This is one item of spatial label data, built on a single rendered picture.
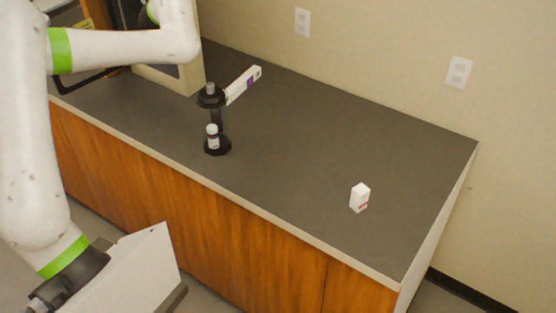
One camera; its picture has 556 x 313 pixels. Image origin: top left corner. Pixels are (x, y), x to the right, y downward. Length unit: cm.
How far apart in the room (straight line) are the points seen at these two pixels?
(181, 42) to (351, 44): 74
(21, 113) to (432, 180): 119
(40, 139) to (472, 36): 128
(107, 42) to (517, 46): 120
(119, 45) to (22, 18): 29
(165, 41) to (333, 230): 72
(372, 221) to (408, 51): 65
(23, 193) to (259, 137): 90
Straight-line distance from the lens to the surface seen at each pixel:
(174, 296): 129
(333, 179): 153
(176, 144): 168
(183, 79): 184
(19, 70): 106
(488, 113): 177
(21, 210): 100
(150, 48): 133
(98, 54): 129
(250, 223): 160
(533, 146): 181
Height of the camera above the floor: 204
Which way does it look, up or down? 44 degrees down
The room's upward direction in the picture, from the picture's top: straight up
